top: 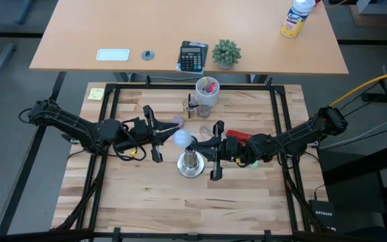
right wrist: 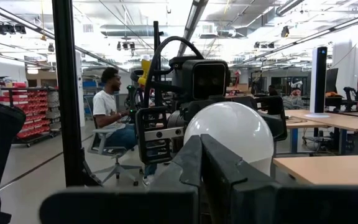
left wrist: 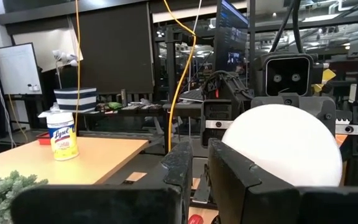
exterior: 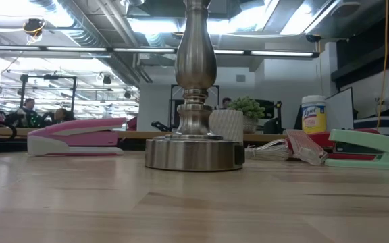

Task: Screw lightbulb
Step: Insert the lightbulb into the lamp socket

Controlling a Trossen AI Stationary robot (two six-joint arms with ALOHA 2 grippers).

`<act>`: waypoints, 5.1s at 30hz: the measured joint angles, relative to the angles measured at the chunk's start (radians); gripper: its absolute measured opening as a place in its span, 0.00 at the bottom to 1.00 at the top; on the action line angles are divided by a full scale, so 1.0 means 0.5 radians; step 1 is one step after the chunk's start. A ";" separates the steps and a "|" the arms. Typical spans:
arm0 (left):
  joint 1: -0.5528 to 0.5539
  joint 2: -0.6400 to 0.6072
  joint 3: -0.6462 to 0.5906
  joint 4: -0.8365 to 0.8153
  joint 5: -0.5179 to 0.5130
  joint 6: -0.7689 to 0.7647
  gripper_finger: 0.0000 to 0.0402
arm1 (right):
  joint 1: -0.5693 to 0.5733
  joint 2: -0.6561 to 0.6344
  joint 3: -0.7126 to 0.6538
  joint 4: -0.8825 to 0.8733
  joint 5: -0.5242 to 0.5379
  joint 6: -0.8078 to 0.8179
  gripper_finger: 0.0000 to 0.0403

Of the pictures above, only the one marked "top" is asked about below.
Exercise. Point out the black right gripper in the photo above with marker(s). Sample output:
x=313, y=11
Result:
x=232, y=149

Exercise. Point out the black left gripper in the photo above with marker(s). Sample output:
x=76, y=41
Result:
x=143, y=132

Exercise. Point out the white lightbulb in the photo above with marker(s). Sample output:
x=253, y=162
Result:
x=182, y=138

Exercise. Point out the silver metal lamp base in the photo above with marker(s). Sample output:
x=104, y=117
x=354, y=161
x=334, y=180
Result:
x=190, y=164

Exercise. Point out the white textured pen cup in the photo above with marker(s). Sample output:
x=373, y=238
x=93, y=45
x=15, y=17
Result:
x=207, y=97

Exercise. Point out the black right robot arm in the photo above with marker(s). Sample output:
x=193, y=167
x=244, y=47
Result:
x=297, y=134

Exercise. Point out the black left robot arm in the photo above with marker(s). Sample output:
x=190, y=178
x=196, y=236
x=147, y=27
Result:
x=72, y=122

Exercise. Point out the brown glitter jar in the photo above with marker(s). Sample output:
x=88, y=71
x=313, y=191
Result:
x=204, y=111

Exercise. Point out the black pen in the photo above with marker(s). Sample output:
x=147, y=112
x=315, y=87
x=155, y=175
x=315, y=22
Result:
x=189, y=101

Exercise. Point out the mint green stapler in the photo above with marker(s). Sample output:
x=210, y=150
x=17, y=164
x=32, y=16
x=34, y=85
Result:
x=254, y=164

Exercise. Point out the black calculator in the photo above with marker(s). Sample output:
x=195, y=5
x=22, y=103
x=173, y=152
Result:
x=191, y=58
x=200, y=44

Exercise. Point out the grey round desk grommet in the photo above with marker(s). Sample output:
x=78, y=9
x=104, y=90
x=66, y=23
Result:
x=148, y=55

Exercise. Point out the yellow sticky note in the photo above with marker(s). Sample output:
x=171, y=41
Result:
x=96, y=94

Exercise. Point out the white rectangular desk plate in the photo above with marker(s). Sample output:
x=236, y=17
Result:
x=113, y=54

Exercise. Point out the green potted succulent plant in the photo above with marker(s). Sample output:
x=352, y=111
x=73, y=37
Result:
x=226, y=52

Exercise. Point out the orange wooden desk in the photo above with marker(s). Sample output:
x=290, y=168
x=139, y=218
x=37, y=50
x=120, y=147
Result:
x=180, y=20

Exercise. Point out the black Netgear box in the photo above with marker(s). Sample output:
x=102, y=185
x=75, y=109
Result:
x=322, y=213

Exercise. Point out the yellow Lysol wipes canister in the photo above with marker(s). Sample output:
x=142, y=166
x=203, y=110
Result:
x=294, y=20

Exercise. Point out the brown cardboard sheet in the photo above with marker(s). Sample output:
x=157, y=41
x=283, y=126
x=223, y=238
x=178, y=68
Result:
x=365, y=20

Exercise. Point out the grey box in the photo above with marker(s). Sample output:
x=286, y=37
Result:
x=378, y=6

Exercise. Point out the black metal table frame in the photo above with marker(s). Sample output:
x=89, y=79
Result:
x=146, y=86

